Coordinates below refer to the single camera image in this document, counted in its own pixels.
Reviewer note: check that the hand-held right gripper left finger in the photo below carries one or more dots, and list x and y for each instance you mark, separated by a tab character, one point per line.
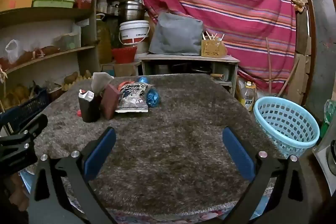
101	151

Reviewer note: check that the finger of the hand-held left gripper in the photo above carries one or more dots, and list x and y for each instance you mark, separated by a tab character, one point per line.
29	132

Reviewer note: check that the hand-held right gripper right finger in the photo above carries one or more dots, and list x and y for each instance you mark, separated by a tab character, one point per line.
237	151

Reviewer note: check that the crushed black carton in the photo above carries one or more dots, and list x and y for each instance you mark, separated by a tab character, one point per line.
89	111

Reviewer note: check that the maroon scouring pad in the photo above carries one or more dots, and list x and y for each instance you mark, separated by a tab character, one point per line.
109	103

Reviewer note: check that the printed snack bag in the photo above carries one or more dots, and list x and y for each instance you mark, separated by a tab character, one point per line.
134	98

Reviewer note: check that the orange packet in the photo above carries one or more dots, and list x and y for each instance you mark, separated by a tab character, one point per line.
123	85

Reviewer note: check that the brown paper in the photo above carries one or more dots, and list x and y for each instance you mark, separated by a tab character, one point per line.
101	81

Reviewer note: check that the light blue plastic basket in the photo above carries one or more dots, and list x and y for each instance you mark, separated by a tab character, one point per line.
309	145

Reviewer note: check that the blue plastic bottle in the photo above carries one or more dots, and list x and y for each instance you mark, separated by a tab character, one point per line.
152	98

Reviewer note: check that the dark blue plastic crate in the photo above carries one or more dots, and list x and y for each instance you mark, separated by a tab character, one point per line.
23	108

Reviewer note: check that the pile of yellow fruit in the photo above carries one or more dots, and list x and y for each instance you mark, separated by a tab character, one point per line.
15	94

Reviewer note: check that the clear plastic container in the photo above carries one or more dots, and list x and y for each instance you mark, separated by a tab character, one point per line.
67	41
55	92

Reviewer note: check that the yellow cooking oil bottle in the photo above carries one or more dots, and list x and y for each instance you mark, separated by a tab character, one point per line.
248	100

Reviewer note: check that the cardboard egg tray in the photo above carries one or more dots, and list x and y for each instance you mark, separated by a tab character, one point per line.
71	85

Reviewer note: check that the large potato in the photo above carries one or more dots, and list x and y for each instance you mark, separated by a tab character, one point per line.
71	77

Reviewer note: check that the grey shaggy mat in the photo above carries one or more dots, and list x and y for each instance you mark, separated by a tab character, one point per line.
170	134

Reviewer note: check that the small potato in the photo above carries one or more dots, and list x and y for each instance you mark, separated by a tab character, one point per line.
87	74

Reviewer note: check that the white plastic bag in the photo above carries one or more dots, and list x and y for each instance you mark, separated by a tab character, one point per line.
13	52

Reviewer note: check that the brown cardboard box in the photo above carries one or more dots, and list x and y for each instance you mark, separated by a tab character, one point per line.
120	70

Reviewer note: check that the sweet potato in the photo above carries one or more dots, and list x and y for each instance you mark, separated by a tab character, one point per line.
48	50

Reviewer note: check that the white appliance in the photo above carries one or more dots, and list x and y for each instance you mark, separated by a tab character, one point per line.
321	150

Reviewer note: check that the wooden stick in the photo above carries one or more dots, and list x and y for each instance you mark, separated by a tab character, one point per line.
269	66

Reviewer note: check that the stack of flat cardboard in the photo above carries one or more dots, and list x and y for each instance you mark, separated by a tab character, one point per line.
299	77

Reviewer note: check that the red plastic basket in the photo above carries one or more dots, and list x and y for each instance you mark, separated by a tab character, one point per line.
124	54

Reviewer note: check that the green plastic bag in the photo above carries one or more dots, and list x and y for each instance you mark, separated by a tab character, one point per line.
330	111

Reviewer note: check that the grey cooking pot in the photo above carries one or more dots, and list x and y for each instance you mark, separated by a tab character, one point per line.
162	69

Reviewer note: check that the yellow chopstick holder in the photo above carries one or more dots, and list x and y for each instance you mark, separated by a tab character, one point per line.
212	49

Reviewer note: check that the low wooden cabinet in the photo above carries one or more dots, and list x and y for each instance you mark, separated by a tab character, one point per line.
183	57

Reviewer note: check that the large oil jug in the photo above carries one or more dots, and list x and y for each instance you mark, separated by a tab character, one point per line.
103	40

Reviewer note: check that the bundle of chopsticks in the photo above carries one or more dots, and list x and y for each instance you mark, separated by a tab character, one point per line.
211	36

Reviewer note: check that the white plastic bucket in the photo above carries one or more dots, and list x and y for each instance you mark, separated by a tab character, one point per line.
134	29

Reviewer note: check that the yellow cardboard box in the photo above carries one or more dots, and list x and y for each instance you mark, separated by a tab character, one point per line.
15	3

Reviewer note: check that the green plastic tray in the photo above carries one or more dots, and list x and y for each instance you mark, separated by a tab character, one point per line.
52	2

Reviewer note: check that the grey fabric cover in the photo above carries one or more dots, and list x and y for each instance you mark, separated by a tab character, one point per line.
176	35

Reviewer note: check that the small red basket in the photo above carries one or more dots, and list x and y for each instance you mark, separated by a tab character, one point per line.
84	2

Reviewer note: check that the steel pot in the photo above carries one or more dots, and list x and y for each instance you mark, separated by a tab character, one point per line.
131	11

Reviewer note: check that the row of jars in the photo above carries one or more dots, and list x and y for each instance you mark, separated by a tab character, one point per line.
107	6

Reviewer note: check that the wooden framed door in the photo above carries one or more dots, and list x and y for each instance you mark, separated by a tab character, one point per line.
319	29

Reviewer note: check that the red striped cloth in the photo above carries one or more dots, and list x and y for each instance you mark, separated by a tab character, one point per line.
223	3

